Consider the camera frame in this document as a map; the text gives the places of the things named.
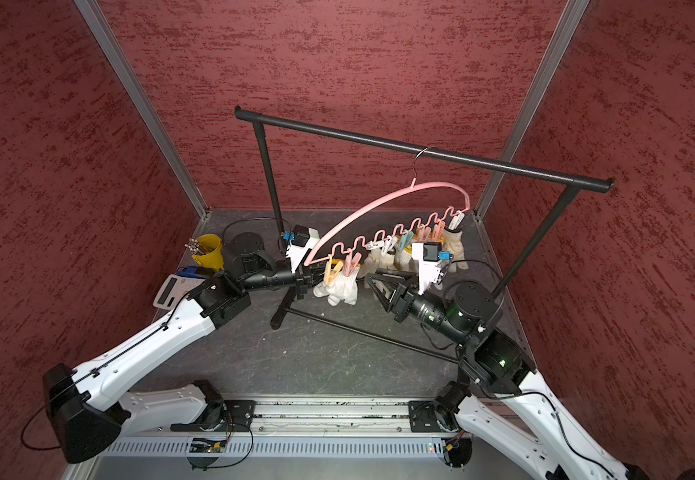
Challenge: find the left controller board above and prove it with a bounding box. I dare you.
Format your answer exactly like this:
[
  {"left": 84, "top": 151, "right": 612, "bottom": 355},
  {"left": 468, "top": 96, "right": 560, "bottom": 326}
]
[{"left": 189, "top": 438, "right": 228, "bottom": 455}]

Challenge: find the black clothes rack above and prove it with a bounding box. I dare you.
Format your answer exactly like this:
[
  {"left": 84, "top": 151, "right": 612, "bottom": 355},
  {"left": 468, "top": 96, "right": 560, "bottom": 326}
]
[{"left": 232, "top": 105, "right": 617, "bottom": 366}]

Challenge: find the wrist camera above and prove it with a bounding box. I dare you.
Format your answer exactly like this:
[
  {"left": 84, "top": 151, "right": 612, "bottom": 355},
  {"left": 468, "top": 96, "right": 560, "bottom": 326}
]
[
  {"left": 283, "top": 225, "right": 320, "bottom": 273},
  {"left": 411, "top": 242, "right": 451, "bottom": 295}
]

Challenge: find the blue stapler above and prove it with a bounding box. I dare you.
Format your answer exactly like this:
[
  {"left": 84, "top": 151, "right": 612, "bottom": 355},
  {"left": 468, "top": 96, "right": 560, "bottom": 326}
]
[{"left": 176, "top": 266, "right": 211, "bottom": 279}]

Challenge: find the controller board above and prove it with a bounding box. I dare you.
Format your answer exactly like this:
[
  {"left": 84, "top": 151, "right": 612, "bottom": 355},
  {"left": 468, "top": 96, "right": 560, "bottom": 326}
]
[
  {"left": 189, "top": 438, "right": 228, "bottom": 455},
  {"left": 443, "top": 438, "right": 473, "bottom": 469}
]

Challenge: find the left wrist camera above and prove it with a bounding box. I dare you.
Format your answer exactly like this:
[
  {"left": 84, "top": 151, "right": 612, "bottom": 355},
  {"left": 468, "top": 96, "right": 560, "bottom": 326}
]
[{"left": 283, "top": 225, "right": 320, "bottom": 273}]

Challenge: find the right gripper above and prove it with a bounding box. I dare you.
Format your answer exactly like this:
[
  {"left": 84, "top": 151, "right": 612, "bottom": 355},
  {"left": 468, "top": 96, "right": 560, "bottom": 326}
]
[{"left": 366, "top": 266, "right": 471, "bottom": 343}]

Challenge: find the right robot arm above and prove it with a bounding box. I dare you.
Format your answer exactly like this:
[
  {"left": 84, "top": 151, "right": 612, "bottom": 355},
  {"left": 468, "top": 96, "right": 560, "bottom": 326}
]
[{"left": 367, "top": 269, "right": 647, "bottom": 479}]

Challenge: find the beige work glove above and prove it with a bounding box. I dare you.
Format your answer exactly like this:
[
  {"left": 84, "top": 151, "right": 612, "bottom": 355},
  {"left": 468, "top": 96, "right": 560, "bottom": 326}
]
[{"left": 443, "top": 228, "right": 469, "bottom": 273}]

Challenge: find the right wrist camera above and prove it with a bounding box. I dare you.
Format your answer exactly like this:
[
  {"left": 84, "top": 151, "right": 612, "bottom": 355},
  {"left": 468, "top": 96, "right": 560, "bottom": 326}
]
[{"left": 411, "top": 242, "right": 451, "bottom": 295}]

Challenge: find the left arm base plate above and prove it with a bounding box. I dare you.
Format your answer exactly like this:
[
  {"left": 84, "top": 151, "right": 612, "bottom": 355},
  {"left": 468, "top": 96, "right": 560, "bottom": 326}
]
[{"left": 169, "top": 400, "right": 257, "bottom": 433}]

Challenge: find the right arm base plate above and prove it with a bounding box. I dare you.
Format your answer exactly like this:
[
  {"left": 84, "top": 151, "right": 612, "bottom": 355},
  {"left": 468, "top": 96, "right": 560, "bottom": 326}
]
[{"left": 407, "top": 400, "right": 491, "bottom": 434}]

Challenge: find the pink clip hanger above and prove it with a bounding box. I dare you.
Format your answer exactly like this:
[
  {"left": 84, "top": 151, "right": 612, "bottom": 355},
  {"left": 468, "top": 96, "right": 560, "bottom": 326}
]
[{"left": 303, "top": 145, "right": 473, "bottom": 288}]

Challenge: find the right controller board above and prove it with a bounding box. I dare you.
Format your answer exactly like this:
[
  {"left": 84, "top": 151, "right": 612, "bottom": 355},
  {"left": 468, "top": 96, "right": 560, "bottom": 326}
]
[{"left": 443, "top": 438, "right": 473, "bottom": 469}]

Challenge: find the yellow cup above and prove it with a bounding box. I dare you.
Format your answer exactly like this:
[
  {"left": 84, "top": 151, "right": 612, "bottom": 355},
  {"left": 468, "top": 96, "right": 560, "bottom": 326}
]
[{"left": 185, "top": 234, "right": 224, "bottom": 271}]

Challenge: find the pink calculator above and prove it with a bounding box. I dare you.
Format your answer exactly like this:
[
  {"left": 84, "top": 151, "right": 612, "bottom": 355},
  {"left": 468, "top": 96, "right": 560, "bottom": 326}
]
[{"left": 152, "top": 274, "right": 202, "bottom": 310}]

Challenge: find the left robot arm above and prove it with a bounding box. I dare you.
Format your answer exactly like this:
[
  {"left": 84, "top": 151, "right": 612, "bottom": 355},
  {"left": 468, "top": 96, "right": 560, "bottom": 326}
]
[{"left": 41, "top": 225, "right": 323, "bottom": 464}]

